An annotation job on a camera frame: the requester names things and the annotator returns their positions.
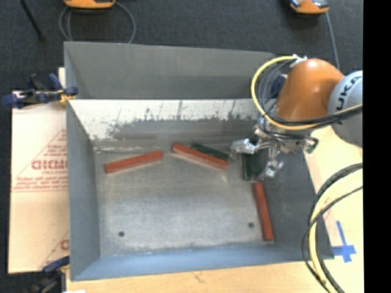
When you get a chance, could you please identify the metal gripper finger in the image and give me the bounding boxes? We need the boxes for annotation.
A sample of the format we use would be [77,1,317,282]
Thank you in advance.
[230,138,261,156]
[263,148,285,180]

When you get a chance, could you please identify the dark green flat block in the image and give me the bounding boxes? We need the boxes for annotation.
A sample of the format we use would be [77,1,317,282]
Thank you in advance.
[191,142,231,162]
[241,151,267,182]

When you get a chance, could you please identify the red-brown flat block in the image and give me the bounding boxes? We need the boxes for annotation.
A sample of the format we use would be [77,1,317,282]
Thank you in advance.
[170,142,230,172]
[251,181,275,242]
[103,150,164,175]

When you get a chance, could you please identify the grey metal bin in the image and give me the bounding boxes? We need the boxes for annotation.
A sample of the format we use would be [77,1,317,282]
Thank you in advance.
[63,41,334,282]

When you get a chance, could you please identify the brown cardboard board red print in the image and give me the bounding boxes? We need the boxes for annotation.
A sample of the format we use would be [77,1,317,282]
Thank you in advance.
[7,67,71,275]

